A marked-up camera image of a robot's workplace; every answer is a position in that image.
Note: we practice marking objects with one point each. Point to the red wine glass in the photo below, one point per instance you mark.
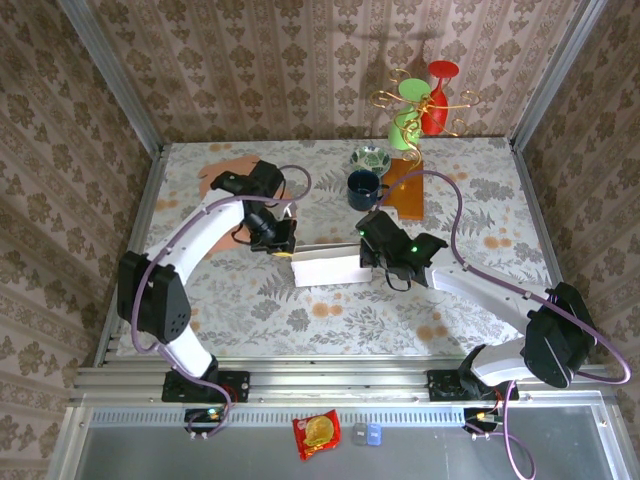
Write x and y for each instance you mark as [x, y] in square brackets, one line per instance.
[435, 117]

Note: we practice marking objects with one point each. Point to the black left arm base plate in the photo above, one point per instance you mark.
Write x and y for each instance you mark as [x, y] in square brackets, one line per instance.
[240, 386]

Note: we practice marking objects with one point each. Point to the aluminium frame post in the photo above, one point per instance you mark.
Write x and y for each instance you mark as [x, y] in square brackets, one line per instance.
[110, 70]
[555, 70]

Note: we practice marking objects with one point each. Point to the grey metal shelf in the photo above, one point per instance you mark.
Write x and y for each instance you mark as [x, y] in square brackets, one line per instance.
[200, 455]

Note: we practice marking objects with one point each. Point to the small blue card case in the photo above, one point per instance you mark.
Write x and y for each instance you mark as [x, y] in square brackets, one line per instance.
[374, 434]

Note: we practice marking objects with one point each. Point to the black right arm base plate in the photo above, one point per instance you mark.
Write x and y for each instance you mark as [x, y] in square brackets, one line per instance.
[440, 387]

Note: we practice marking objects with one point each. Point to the aluminium cross rail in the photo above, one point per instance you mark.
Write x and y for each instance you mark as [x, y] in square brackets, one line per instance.
[340, 382]

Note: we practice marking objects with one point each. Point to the small grey card case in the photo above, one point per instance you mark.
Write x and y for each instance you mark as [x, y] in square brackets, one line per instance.
[360, 434]

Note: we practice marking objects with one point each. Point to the green wine glass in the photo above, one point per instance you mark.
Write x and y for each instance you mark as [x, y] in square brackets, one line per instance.
[400, 134]

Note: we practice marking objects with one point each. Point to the dark blue mug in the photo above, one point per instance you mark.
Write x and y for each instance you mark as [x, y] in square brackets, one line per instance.
[361, 190]

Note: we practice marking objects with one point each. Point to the white paper box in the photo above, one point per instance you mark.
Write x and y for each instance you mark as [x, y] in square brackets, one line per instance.
[330, 272]

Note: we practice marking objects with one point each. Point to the floral tablecloth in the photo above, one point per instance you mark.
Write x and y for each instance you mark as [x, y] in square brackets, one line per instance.
[350, 330]

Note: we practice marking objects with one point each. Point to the small black controller board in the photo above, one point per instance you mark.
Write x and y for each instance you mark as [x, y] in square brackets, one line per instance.
[205, 416]
[480, 417]

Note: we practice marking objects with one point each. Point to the aluminium side rail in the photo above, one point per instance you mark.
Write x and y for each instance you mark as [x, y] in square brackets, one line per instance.
[550, 240]
[135, 220]

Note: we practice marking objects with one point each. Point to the red snack packet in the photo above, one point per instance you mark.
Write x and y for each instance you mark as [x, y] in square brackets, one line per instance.
[317, 434]

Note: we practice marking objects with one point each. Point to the green leaf pattern bowl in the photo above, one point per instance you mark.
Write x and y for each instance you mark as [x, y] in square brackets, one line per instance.
[371, 159]

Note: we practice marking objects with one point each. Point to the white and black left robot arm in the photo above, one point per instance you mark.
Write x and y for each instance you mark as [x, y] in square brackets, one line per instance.
[200, 240]

